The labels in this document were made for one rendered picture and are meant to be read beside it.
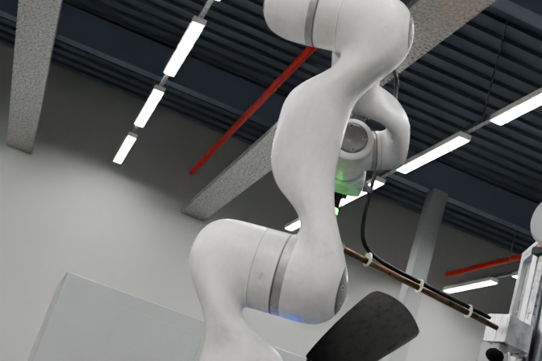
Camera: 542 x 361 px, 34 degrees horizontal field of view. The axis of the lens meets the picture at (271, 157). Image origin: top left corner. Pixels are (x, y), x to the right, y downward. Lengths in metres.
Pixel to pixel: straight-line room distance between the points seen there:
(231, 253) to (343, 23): 0.37
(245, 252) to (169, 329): 6.25
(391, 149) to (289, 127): 0.46
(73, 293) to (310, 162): 6.22
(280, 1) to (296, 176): 0.26
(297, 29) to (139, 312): 6.25
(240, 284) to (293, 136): 0.22
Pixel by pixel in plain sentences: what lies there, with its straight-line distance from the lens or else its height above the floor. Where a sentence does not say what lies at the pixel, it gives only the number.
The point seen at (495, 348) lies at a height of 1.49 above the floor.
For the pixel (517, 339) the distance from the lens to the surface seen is 2.32.
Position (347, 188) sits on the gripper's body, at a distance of 1.88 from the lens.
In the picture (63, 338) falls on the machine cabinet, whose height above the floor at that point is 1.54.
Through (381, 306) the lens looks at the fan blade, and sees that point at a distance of 1.89.
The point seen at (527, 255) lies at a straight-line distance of 3.32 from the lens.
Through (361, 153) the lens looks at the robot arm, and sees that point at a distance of 1.68.
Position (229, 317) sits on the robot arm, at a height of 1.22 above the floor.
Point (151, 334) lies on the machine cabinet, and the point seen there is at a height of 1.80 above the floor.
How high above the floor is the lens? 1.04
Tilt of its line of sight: 19 degrees up
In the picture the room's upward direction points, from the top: 18 degrees clockwise
